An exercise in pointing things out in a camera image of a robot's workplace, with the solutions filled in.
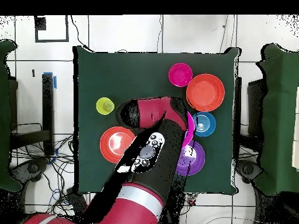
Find large magenta bowl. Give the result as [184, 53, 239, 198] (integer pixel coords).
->
[182, 111, 196, 148]

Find yellow cup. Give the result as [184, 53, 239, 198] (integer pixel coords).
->
[96, 97, 116, 116]

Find orange bowl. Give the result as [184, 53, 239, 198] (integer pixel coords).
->
[186, 73, 225, 113]
[99, 126, 137, 164]

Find straight-sided blue bowl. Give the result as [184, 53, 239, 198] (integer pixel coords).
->
[192, 111, 217, 137]

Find small crimson bowl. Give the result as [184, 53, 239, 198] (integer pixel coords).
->
[168, 62, 193, 88]

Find purple bowl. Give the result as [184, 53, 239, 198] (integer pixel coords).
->
[176, 139, 206, 176]

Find dark green table cloth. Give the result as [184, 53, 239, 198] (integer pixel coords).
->
[72, 45, 241, 195]

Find small red and grey item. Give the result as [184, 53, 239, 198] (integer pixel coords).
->
[187, 192, 199, 207]

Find black box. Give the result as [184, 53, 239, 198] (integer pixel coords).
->
[247, 78, 266, 137]

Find green cloth covered table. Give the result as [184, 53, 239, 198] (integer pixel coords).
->
[0, 39, 23, 193]
[253, 43, 299, 197]

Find thin grey cable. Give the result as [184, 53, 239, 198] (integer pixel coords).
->
[218, 15, 229, 54]
[157, 15, 164, 53]

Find tangle of cables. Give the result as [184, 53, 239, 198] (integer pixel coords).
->
[10, 134, 89, 218]

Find black post with blue tape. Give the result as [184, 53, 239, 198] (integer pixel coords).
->
[41, 72, 57, 156]

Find black pedestal foot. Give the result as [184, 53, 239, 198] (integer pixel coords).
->
[235, 159, 263, 184]
[10, 158, 50, 185]

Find black cable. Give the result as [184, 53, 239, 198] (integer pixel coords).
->
[69, 15, 91, 51]

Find black metal frame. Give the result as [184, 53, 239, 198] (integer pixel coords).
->
[9, 78, 52, 150]

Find black square floor frame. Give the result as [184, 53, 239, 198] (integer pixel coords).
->
[34, 15, 70, 43]

